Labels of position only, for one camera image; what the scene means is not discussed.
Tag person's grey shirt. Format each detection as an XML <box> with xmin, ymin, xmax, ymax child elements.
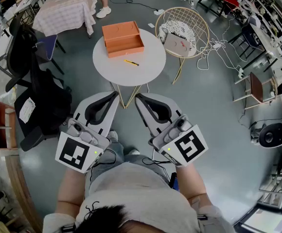
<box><xmin>42</xmin><ymin>161</ymin><xmax>237</xmax><ymax>233</ymax></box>

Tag blue topped stool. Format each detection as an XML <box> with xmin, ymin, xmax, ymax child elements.
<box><xmin>35</xmin><ymin>34</ymin><xmax>67</xmax><ymax>75</ymax></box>

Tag black floor cable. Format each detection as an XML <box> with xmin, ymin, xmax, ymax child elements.
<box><xmin>106</xmin><ymin>0</ymin><xmax>161</xmax><ymax>12</ymax></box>

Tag dark blue chair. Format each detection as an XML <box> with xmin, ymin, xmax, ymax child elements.
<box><xmin>228</xmin><ymin>24</ymin><xmax>265</xmax><ymax>63</ymax></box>

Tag brown seat chair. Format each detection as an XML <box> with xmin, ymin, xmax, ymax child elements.
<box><xmin>232</xmin><ymin>71</ymin><xmax>278</xmax><ymax>110</ymax></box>

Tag orange box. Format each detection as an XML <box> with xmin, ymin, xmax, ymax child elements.
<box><xmin>101</xmin><ymin>20</ymin><xmax>145</xmax><ymax>59</ymax></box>

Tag black office chair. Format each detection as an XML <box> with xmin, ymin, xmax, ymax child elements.
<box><xmin>5</xmin><ymin>16</ymin><xmax>73</xmax><ymax>152</ymax></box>

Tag black white patterned cushion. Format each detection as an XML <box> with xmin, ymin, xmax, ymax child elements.
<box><xmin>159</xmin><ymin>19</ymin><xmax>196</xmax><ymax>53</ymax></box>

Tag person's left white shoe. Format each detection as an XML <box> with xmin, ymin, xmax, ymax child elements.
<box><xmin>106</xmin><ymin>130</ymin><xmax>119</xmax><ymax>142</ymax></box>

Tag person's right forearm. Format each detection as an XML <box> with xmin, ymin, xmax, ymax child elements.
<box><xmin>175</xmin><ymin>164</ymin><xmax>216</xmax><ymax>206</ymax></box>

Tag person's left forearm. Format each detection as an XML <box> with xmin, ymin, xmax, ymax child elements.
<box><xmin>55</xmin><ymin>166</ymin><xmax>89</xmax><ymax>215</ymax></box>

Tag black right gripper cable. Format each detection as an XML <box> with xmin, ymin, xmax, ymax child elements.
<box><xmin>141</xmin><ymin>154</ymin><xmax>171</xmax><ymax>171</ymax></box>

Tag pink checked tablecloth table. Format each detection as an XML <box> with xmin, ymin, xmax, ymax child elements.
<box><xmin>32</xmin><ymin>0</ymin><xmax>98</xmax><ymax>37</ymax></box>

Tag gold wire round chair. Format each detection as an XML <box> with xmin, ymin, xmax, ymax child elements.
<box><xmin>155</xmin><ymin>7</ymin><xmax>210</xmax><ymax>85</ymax></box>

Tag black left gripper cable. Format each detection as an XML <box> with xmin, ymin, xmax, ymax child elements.
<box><xmin>89</xmin><ymin>149</ymin><xmax>118</xmax><ymax>179</ymax></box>

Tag yellow utility knife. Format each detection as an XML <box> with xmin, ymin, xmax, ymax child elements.
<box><xmin>123</xmin><ymin>59</ymin><xmax>140</xmax><ymax>67</ymax></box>

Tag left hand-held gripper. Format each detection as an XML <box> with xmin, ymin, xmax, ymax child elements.
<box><xmin>55</xmin><ymin>91</ymin><xmax>121</xmax><ymax>174</ymax></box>

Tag gold wire table legs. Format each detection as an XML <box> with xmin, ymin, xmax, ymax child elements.
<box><xmin>108</xmin><ymin>81</ymin><xmax>150</xmax><ymax>110</ymax></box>

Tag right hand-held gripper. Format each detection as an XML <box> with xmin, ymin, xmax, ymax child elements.
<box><xmin>134</xmin><ymin>93</ymin><xmax>209</xmax><ymax>167</ymax></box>

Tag white metal rack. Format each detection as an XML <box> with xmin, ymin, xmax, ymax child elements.
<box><xmin>258</xmin><ymin>173</ymin><xmax>282</xmax><ymax>210</ymax></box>

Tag wooden white shelf unit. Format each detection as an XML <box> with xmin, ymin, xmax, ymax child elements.
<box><xmin>0</xmin><ymin>97</ymin><xmax>19</xmax><ymax>151</ymax></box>

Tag white paper sheet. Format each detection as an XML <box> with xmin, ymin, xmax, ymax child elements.
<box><xmin>18</xmin><ymin>96</ymin><xmax>36</xmax><ymax>124</ymax></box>

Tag person's blue jeans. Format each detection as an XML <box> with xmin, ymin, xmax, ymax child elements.
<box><xmin>84</xmin><ymin>139</ymin><xmax>171</xmax><ymax>192</ymax></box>

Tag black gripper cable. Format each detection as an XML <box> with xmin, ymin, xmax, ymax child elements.
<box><xmin>89</xmin><ymin>149</ymin><xmax>118</xmax><ymax>179</ymax></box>
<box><xmin>141</xmin><ymin>154</ymin><xmax>171</xmax><ymax>171</ymax></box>

